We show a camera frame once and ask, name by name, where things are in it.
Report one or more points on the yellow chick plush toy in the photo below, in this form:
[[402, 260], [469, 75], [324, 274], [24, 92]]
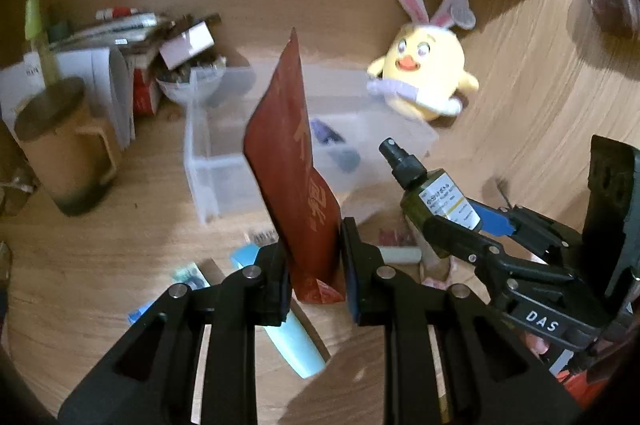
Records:
[[425, 65]]

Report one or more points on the light green spray bottle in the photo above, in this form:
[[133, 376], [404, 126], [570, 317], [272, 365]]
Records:
[[34, 22]]

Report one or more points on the light blue tube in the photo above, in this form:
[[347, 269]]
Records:
[[295, 345]]

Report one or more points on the brown mug with lid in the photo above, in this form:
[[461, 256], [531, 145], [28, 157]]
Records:
[[65, 155]]

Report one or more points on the red box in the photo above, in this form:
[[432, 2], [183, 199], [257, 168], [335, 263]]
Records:
[[145, 97]]

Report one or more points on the red and white marker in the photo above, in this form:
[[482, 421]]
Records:
[[120, 12]]

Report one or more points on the small red sachet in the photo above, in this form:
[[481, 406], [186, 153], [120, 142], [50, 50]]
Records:
[[397, 238]]

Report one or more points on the dark green small box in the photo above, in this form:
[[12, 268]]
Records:
[[60, 30]]

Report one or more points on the small purple bottle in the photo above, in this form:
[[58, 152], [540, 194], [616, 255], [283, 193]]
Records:
[[326, 132]]

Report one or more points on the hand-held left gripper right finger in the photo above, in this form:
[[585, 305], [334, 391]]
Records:
[[352, 290]]

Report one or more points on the small white box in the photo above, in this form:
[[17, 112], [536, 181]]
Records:
[[187, 45]]

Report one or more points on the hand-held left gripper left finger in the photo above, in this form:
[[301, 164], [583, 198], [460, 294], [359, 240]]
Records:
[[277, 290]]

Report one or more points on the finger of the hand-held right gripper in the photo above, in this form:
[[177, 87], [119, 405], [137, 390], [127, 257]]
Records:
[[492, 217], [460, 240]]

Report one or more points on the stack of papers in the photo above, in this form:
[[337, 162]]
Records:
[[125, 27]]

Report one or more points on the dark green spray bottle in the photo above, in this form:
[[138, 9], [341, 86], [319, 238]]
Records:
[[425, 200]]

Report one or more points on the person's right forearm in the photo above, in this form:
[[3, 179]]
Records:
[[585, 387]]

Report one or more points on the white paper box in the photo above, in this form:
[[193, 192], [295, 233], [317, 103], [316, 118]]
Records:
[[95, 75]]

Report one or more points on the white printed packet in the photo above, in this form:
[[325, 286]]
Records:
[[262, 236]]

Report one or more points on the small blue packet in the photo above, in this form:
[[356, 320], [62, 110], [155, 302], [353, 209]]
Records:
[[190, 277]]

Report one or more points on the red packet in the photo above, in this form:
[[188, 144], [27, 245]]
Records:
[[290, 165]]

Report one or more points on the white bowl of beads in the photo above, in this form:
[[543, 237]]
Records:
[[175, 92]]

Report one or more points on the clear plastic organizer box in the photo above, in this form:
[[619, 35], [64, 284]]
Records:
[[220, 145]]

